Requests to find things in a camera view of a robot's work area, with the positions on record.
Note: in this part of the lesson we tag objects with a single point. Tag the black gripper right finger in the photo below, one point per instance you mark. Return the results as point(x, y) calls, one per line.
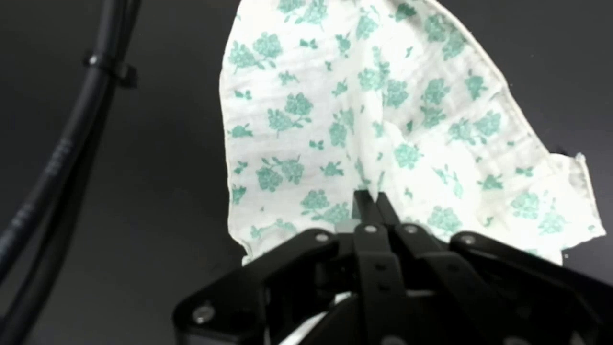
point(484, 281)

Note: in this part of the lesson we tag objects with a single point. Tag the white cloth with green flowers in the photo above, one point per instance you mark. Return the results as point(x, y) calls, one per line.
point(383, 108)

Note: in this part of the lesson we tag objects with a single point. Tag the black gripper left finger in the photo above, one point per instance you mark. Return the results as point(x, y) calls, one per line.
point(375, 281)

